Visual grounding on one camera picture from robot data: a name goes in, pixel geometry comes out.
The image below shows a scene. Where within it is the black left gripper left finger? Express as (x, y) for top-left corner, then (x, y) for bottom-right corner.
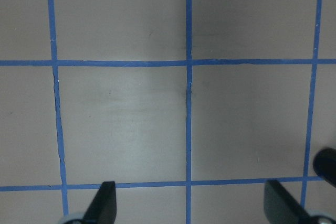
(80, 182), (117, 224)

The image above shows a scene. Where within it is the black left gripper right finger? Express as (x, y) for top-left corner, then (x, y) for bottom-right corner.
(263, 180), (313, 224)

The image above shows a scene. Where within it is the dark wine bottle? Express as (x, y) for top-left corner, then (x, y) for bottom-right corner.
(313, 147), (335, 187)

